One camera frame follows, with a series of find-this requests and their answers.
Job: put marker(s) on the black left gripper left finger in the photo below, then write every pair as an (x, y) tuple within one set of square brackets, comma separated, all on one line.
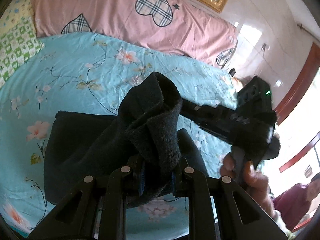
[(137, 184)]

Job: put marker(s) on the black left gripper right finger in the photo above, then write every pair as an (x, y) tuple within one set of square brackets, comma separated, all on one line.
[(179, 179)]

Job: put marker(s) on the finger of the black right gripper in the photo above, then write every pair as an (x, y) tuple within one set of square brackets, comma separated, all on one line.
[(207, 113), (218, 128)]

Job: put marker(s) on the black fleece pants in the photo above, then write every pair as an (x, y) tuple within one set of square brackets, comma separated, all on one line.
[(144, 132)]

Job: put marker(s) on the person's right hand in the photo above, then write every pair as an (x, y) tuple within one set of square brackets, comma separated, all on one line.
[(256, 181)]

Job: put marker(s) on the seated person in red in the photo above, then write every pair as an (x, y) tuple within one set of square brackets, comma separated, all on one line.
[(294, 203)]

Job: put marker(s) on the teal floral bed sheet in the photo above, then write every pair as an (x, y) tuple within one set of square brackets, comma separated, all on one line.
[(80, 72)]

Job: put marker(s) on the pink quilt with plaid hearts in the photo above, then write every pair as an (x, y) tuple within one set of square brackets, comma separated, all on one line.
[(169, 26)]

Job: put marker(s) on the yellow green patterned pillow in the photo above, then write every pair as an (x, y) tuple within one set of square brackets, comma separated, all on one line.
[(18, 37)]

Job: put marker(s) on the red-brown wooden window frame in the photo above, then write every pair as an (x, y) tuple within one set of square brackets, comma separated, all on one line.
[(294, 96)]

